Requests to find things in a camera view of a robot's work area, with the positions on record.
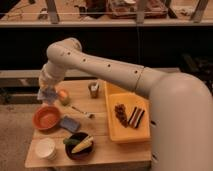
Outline grey blue towel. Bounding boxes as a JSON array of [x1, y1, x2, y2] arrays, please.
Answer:
[[37, 87, 58, 105]]

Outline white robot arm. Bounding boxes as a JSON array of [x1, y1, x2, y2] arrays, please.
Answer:
[[39, 38, 213, 171]]

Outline red bowl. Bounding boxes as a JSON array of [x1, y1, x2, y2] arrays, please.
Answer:
[[32, 106, 61, 131]]

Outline black bowl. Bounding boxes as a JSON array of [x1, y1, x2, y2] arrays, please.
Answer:
[[63, 132, 94, 160]]

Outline brown cup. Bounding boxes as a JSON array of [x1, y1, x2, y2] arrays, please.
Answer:
[[88, 82, 99, 98]]

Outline white utensil in cup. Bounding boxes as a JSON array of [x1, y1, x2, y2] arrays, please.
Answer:
[[91, 82, 99, 91]]

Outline blue sponge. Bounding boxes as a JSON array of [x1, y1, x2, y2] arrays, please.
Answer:
[[59, 116, 80, 133]]

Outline metal spoon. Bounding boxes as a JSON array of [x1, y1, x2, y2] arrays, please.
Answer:
[[71, 106, 95, 119]]

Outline green cucumber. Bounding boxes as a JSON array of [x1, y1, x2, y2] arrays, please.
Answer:
[[63, 138, 80, 145]]

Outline white cup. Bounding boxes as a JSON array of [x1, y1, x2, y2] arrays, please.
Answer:
[[35, 138, 56, 160]]

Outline corn cob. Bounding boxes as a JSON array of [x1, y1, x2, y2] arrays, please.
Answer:
[[72, 136, 93, 154]]

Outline brown chocolate piece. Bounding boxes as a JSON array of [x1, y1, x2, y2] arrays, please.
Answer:
[[114, 104, 128, 127]]

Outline yellow plastic bin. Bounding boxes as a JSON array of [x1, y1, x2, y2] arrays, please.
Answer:
[[104, 82, 150, 143]]

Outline striped black white block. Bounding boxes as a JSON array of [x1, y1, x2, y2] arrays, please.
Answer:
[[128, 107, 145, 129]]

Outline wooden shelf rail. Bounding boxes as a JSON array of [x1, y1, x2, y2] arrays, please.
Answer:
[[0, 67, 183, 80]]

